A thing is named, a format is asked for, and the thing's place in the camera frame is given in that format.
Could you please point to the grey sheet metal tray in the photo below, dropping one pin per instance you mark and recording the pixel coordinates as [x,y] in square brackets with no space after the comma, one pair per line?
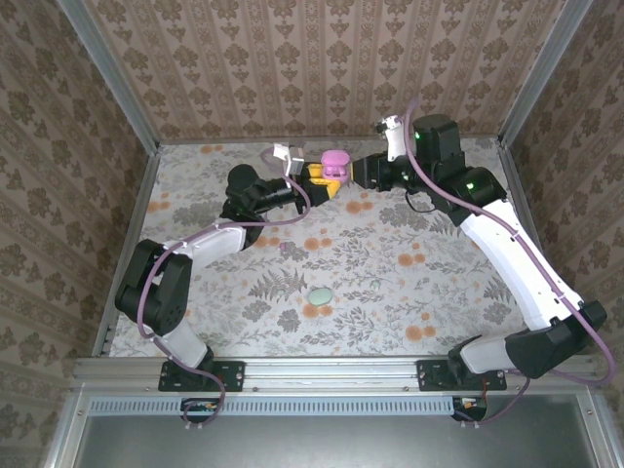
[317,443]

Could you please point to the aluminium side rail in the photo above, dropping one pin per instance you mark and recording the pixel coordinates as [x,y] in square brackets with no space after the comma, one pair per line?
[513,170]
[129,246]

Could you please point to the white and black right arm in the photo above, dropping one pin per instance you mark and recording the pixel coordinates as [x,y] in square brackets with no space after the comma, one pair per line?
[512,253]

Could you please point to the long aluminium mounting rail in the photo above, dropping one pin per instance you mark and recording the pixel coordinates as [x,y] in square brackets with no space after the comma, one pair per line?
[331,373]

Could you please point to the mint green earbud charging case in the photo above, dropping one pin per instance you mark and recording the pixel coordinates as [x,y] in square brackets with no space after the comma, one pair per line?
[320,296]

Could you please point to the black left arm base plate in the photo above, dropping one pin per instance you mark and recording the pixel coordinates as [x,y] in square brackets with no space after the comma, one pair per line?
[229,375]

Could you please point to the floral patterned table cover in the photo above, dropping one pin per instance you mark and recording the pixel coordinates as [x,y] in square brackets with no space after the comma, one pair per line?
[390,312]

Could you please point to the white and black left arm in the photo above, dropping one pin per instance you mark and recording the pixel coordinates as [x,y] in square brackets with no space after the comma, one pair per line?
[205,244]

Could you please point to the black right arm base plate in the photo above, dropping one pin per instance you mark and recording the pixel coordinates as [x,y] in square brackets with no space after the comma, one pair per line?
[431,375]

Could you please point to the pink earbud charging case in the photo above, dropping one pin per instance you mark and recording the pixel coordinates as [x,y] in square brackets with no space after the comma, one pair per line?
[334,158]

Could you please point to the aluminium corner post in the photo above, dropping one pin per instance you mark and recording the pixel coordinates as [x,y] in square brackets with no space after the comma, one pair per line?
[543,73]
[113,78]

